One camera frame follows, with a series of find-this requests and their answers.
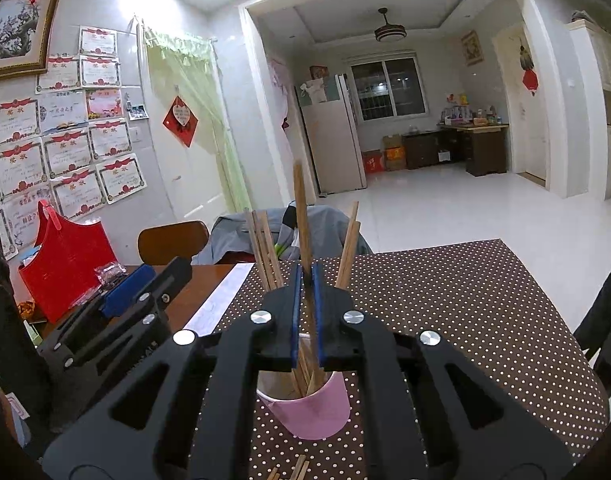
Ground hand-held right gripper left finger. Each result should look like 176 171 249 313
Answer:
43 256 304 480

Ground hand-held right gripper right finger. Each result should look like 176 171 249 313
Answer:
311 256 573 480

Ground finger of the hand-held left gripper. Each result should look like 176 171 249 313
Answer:
100 256 193 351
60 263 157 341

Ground bundle of wooden chopsticks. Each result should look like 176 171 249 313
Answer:
244 201 361 480

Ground pink cup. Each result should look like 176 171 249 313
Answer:
256 332 353 441

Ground single wooden chopstick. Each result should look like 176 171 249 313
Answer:
293 161 319 396

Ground clear plastic bag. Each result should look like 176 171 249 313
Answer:
68 261 129 308

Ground brown wooden chair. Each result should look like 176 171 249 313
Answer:
137 220 210 266

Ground white paper sheet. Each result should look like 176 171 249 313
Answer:
186 263 255 333

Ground red felt bag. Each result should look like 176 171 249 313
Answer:
18 200 120 325

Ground grey jacket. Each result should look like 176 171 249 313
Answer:
192 203 373 266

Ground white door behind curtain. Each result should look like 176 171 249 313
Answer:
133 15 231 233

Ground brown polka dot tablecloth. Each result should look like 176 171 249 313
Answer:
186 239 611 480

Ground red cardboard box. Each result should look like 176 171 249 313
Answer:
361 150 386 175

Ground red diamond door decoration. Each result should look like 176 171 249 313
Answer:
162 96 200 148

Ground silver refrigerator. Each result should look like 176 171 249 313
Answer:
294 72 367 196

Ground light green curtain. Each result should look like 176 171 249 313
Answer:
143 27 251 216

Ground dark low cabinet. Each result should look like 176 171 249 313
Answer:
403 131 443 170

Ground dark wooden desk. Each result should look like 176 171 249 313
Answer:
438 122 510 177

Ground barred window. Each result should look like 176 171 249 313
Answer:
349 57 430 122

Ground bottles and boxes on desk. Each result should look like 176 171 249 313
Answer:
440 92 506 127

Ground white panelled room door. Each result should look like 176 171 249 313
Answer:
493 25 549 183

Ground framed blossom tree painting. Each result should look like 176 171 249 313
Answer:
0 0 64 83

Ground round ceiling fan lamp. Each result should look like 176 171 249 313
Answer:
374 7 406 43

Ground dark jacket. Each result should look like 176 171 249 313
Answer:
573 260 611 401

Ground red hanging door ornament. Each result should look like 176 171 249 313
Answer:
518 42 539 96

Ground tall white cabinet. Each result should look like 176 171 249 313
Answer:
565 19 611 201

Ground wall of award certificates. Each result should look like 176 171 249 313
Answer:
0 25 149 261

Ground small framed wall picture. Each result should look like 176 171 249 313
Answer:
460 30 480 66

